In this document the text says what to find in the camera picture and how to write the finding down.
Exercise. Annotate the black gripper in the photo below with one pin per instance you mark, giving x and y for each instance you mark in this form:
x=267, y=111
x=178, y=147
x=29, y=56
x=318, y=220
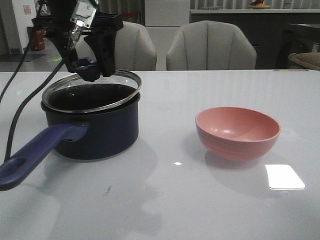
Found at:
x=82, y=17

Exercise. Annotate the glass lid blue knob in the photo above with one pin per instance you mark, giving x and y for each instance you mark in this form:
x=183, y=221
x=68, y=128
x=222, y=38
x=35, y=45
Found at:
x=88, y=91

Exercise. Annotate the dark blue saucepan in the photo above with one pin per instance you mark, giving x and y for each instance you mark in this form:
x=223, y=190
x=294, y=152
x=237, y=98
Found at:
x=82, y=136

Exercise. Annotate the pink plastic bowl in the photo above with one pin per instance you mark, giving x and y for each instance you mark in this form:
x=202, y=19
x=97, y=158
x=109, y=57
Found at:
x=237, y=134

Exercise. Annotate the left grey upholstered chair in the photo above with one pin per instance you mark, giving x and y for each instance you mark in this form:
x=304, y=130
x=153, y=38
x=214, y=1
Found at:
x=134, y=51

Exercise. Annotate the grey upholstered chair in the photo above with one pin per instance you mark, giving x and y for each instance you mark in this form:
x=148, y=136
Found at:
x=210, y=45
x=134, y=51

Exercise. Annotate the red trash bin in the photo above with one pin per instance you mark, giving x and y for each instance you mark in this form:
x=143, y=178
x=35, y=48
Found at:
x=37, y=42

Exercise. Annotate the white cabinet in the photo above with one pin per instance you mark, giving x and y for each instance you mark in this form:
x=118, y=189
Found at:
x=162, y=19

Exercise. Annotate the right grey upholstered chair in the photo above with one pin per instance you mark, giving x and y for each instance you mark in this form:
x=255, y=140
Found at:
x=210, y=45

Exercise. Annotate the fruit plate on counter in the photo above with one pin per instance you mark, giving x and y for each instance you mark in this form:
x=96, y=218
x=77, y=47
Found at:
x=258, y=5

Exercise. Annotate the dark grey counter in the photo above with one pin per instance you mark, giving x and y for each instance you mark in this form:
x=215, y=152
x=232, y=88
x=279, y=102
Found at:
x=262, y=27

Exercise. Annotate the beige cushioned seat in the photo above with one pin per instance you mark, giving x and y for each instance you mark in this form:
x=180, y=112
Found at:
x=307, y=60

